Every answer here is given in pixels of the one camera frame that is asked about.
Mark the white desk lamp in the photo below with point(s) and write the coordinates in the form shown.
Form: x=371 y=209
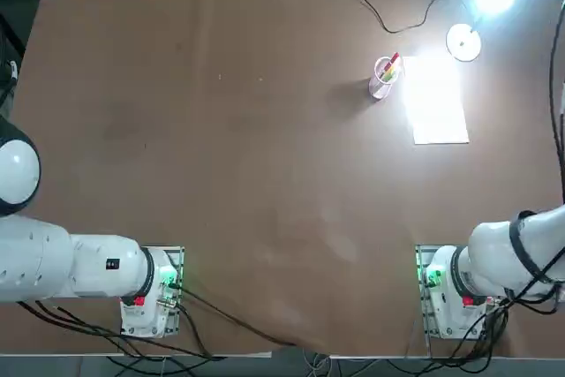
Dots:
x=463 y=43

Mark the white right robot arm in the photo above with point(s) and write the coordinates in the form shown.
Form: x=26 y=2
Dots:
x=485 y=258

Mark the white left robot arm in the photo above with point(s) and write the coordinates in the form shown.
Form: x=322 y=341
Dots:
x=66 y=262

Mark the clear plastic pen cup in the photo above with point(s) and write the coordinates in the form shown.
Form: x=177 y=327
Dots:
x=380 y=88

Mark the green highlighter pen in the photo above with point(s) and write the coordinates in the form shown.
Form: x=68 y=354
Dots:
x=389 y=74

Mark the red marker pen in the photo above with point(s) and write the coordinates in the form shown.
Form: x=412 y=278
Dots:
x=394 y=59

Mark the white paper sheet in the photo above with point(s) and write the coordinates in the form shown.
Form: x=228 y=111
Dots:
x=437 y=116

